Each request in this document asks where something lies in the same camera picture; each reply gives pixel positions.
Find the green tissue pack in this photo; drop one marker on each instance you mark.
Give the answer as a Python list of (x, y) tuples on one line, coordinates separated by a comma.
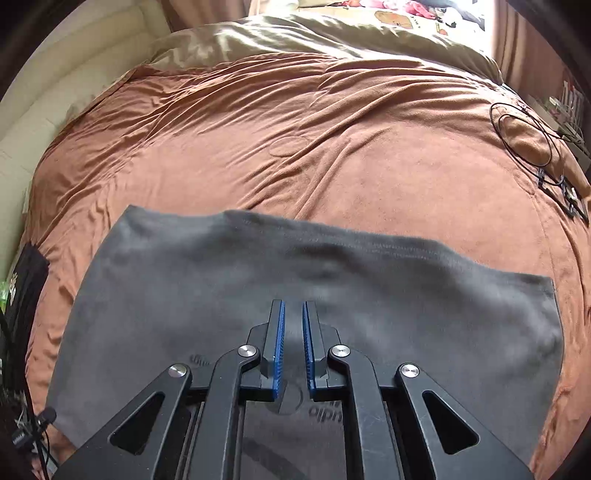
[(4, 295)]

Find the black folded t-shirt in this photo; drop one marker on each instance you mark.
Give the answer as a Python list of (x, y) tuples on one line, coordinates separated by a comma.
[(30, 277)]

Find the white nightstand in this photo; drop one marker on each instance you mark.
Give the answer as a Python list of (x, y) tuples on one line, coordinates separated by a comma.
[(579, 147)]

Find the brown blanket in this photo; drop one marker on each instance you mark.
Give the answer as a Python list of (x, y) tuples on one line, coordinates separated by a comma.
[(323, 161)]

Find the grey t-shirt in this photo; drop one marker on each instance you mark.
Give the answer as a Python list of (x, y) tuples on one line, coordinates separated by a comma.
[(184, 300)]

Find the pink plush toy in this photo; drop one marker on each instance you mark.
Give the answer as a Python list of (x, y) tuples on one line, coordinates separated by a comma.
[(415, 8)]

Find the cream leather headboard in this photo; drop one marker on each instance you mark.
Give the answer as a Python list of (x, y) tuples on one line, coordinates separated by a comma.
[(69, 92)]

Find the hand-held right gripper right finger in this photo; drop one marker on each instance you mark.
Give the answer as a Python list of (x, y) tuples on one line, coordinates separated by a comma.
[(308, 350)]

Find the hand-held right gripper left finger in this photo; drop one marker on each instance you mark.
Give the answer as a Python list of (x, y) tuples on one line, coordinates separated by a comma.
[(278, 350)]

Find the beige duvet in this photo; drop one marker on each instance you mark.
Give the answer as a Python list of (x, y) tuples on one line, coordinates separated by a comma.
[(323, 37)]

